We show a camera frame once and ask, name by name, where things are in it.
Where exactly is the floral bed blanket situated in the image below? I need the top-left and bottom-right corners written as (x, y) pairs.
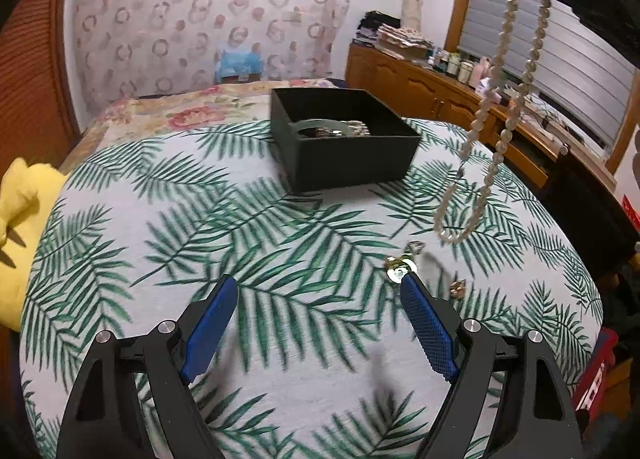
top-left (60, 79), bottom-right (351, 175)

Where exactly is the pile of mixed jewellery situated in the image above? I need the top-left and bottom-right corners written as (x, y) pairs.
top-left (320, 120), bottom-right (372, 139)

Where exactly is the dark furniture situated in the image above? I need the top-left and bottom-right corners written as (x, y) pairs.
top-left (542, 154), bottom-right (640, 285)

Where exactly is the light blue bag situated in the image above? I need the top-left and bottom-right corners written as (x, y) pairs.
top-left (215, 44), bottom-right (266, 85)

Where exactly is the pink tissue box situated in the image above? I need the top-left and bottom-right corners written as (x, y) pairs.
top-left (475, 79), bottom-right (503, 101)

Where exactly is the row of cosmetic bottles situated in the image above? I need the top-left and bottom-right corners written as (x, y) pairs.
top-left (432, 49), bottom-right (493, 90)

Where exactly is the stack of dark clothes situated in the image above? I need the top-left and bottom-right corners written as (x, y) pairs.
top-left (357, 10), bottom-right (401, 45)

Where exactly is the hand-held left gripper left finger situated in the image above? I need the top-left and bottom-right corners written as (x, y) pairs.
top-left (55, 274), bottom-right (238, 459)

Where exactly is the wooden cabinet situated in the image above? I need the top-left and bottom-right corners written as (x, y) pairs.
top-left (345, 42), bottom-right (616, 190)

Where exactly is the pearl bead necklace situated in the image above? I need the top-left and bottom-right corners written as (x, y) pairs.
top-left (434, 0), bottom-right (553, 245)

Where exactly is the pale green jade bangle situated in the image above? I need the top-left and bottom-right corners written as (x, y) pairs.
top-left (295, 118), bottom-right (351, 138)

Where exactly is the louvered wooden wardrobe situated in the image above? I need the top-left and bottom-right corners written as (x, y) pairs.
top-left (0, 0), bottom-right (81, 175)

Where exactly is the folded floral fabric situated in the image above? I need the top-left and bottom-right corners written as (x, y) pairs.
top-left (377, 24), bottom-right (436, 52)

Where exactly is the black square box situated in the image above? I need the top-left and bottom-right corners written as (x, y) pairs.
top-left (270, 88), bottom-right (422, 192)

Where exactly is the ring pattern curtain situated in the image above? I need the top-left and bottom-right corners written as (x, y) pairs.
top-left (70, 0), bottom-right (356, 112)

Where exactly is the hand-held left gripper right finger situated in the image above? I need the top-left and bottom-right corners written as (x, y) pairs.
top-left (399, 270), bottom-right (586, 459)

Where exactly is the grey window blind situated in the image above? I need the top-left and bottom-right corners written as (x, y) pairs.
top-left (457, 0), bottom-right (640, 150)

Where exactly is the red storage box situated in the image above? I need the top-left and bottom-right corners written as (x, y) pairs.
top-left (570, 329), bottom-right (621, 410)

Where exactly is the yellow plush toy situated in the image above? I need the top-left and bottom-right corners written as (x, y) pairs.
top-left (0, 156), bottom-right (66, 335)

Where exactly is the cardboard box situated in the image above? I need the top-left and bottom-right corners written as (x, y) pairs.
top-left (395, 42), bottom-right (436, 63)

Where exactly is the green leaf print tablecloth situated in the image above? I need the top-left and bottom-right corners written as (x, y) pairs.
top-left (20, 118), bottom-right (606, 459)

